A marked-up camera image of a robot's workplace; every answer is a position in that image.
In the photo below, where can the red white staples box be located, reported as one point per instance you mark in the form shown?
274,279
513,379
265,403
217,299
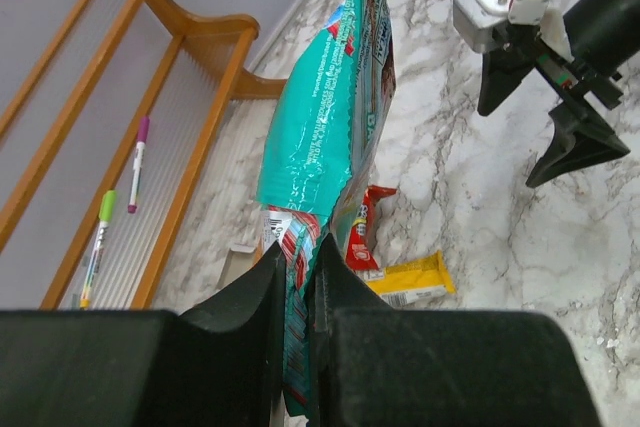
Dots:
241,258

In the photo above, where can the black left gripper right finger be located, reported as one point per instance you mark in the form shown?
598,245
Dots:
374,365

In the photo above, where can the yellow snack bar packet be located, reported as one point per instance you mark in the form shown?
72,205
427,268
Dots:
404,284

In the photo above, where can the red yellow snack packet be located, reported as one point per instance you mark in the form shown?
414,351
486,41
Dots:
358,255

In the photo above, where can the teal mint candy bag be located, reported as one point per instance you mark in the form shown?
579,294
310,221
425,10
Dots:
317,160

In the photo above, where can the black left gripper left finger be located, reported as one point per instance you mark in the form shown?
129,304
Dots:
217,364

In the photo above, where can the pink capped marker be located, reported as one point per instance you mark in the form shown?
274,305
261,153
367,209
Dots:
137,163

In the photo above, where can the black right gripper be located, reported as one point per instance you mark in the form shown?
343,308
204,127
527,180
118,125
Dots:
603,34

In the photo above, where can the wooden three-tier rack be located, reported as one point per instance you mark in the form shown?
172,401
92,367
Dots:
77,76

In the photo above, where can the green capped marker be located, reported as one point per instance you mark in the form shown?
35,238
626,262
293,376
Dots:
104,217

